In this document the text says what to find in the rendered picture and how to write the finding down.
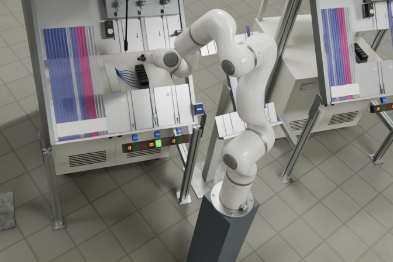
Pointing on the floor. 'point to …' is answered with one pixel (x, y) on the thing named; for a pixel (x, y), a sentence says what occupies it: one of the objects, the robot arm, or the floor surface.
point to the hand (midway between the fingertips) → (152, 57)
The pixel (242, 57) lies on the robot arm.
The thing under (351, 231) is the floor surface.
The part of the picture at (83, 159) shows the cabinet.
